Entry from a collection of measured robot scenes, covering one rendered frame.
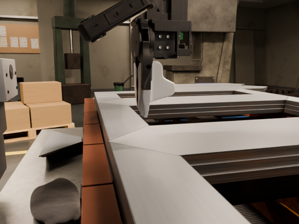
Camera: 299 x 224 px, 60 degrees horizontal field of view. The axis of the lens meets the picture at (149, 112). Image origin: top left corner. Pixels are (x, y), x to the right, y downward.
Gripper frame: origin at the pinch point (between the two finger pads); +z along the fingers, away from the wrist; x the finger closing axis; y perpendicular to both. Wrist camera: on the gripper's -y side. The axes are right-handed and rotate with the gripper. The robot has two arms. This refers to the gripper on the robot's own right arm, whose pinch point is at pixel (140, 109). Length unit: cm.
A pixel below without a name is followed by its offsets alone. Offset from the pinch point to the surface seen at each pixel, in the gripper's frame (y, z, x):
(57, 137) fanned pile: -20, 19, 55
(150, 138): 1.6, 5.0, 0.0
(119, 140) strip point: -3.7, 5.0, -0.1
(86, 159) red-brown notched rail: -9.0, 8.2, 0.9
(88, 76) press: -2, 23, 644
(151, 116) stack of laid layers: 10.5, 8.3, 34.2
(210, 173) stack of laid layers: 8.1, 7.9, -9.8
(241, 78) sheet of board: 586, 47, 871
